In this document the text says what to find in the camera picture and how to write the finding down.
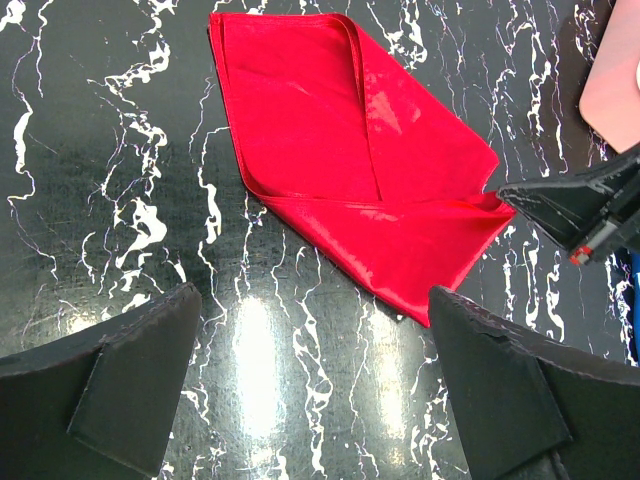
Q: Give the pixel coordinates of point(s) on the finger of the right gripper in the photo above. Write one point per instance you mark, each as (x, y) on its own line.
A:
(591, 214)

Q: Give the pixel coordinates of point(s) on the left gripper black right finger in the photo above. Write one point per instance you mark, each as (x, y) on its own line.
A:
(529, 407)

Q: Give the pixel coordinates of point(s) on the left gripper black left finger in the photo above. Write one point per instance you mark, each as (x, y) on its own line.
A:
(99, 403)

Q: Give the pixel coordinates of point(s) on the red cloth napkin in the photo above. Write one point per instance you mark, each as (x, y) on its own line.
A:
(335, 137)

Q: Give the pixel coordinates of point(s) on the pink divided organizer tray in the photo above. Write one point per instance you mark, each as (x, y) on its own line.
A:
(610, 99)

